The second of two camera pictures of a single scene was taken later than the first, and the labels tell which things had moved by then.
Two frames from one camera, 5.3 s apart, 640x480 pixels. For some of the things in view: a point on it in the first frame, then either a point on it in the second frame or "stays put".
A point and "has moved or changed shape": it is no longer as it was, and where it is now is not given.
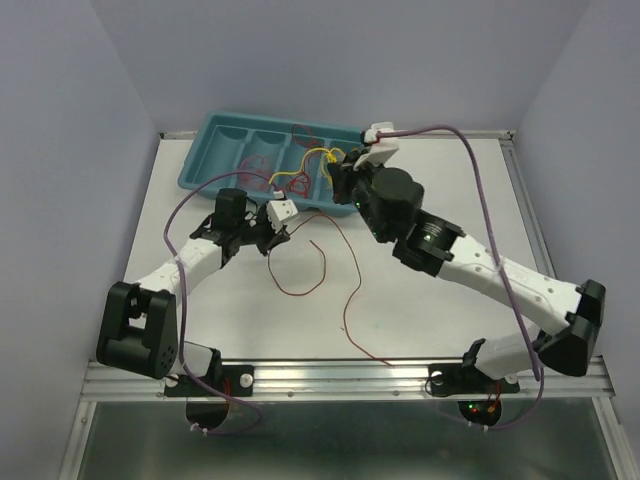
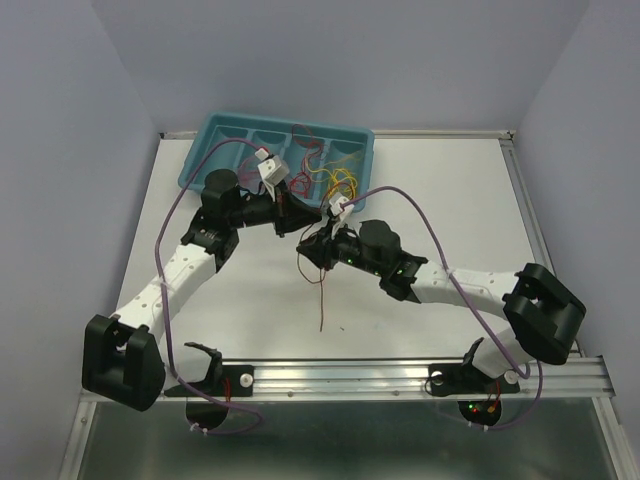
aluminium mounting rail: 301,379 stays put
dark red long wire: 322,276 -> 322,278
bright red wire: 300,182 stays put
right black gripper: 346,175 -> 320,250
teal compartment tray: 292,158 stays put
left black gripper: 273,238 -> 289,213
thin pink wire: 254,173 stays put
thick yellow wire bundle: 328,158 has moved or changed shape
